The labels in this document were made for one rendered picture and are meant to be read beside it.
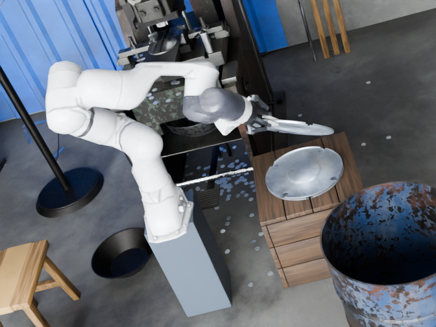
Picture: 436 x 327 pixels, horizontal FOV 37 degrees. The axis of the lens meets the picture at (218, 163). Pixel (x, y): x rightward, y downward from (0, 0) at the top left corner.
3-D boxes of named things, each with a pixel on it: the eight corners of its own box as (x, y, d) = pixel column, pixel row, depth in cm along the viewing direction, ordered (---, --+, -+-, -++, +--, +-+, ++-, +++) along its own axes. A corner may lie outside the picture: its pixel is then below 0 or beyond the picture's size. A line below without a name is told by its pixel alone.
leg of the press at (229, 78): (290, 203, 285) (228, 19, 234) (265, 208, 287) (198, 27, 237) (285, 94, 358) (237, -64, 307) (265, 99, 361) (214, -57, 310)
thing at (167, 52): (185, 91, 256) (174, 61, 248) (153, 99, 259) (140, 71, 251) (191, 60, 276) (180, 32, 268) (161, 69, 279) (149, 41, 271)
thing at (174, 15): (183, 23, 262) (178, 10, 259) (137, 35, 267) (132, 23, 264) (186, 6, 275) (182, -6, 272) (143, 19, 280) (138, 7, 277)
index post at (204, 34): (213, 52, 262) (205, 31, 257) (206, 54, 263) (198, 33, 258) (213, 48, 265) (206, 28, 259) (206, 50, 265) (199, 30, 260)
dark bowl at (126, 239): (156, 281, 272) (150, 270, 268) (91, 294, 279) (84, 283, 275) (165, 232, 296) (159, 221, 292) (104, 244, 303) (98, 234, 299)
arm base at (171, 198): (194, 233, 218) (179, 202, 210) (141, 247, 221) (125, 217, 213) (194, 192, 236) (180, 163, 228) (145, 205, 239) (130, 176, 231)
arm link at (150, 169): (163, 204, 212) (134, 144, 198) (133, 186, 226) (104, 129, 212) (188, 183, 216) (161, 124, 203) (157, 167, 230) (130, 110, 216)
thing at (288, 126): (313, 137, 247) (313, 135, 247) (348, 131, 219) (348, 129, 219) (241, 126, 239) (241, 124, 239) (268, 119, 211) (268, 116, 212)
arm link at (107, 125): (85, 141, 196) (58, 126, 209) (148, 161, 213) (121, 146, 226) (98, 107, 196) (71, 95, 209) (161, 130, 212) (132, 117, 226)
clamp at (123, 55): (154, 56, 278) (145, 35, 272) (117, 66, 282) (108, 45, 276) (155, 50, 282) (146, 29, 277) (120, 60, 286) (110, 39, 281)
